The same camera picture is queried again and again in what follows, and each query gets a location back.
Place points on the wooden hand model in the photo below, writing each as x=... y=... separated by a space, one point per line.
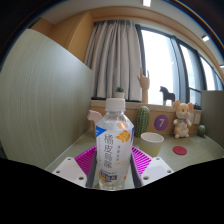
x=144 y=85

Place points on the black horse figurine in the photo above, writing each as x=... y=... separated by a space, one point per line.
x=166 y=95

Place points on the pink horse figurine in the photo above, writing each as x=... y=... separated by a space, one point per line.
x=94 y=117

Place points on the flat round red coaster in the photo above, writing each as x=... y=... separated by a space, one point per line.
x=180 y=150

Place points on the beige plush mouse toy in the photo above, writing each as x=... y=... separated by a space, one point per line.
x=182 y=121

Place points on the ceiling strip lights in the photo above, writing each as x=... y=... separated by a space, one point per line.
x=146 y=2

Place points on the pale yellow paper cup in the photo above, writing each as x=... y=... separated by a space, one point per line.
x=151 y=143

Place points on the small round green cactus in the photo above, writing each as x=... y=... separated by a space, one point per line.
x=201 y=131

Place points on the small potted cactus plant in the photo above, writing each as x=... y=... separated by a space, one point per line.
x=119 y=93

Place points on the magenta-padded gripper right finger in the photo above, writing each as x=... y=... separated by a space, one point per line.
x=143 y=161

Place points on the clear plastic drink bottle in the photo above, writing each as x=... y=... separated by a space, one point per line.
x=114 y=146

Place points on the dark-framed window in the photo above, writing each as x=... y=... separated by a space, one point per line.
x=160 y=60

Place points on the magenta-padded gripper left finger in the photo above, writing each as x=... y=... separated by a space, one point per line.
x=83 y=160

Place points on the tall green cactus ornament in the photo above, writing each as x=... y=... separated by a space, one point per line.
x=142 y=121

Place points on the white wall socket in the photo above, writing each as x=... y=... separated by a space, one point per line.
x=197 y=118

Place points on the grey pleated curtain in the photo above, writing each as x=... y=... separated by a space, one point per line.
x=113 y=60

